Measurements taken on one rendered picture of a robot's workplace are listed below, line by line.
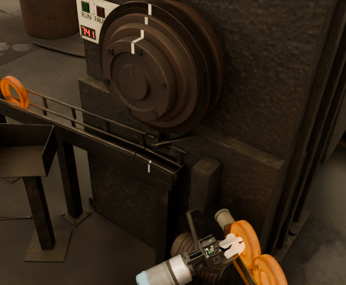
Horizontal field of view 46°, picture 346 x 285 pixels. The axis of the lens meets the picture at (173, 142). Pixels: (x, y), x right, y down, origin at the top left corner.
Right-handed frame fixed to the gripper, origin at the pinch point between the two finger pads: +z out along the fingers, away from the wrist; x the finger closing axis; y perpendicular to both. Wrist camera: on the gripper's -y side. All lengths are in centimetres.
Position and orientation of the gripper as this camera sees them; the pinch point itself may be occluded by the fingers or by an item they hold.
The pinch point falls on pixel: (244, 242)
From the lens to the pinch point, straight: 139.5
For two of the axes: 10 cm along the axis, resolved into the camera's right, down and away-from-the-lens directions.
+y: -2.6, -6.8, -6.8
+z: 9.1, -4.2, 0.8
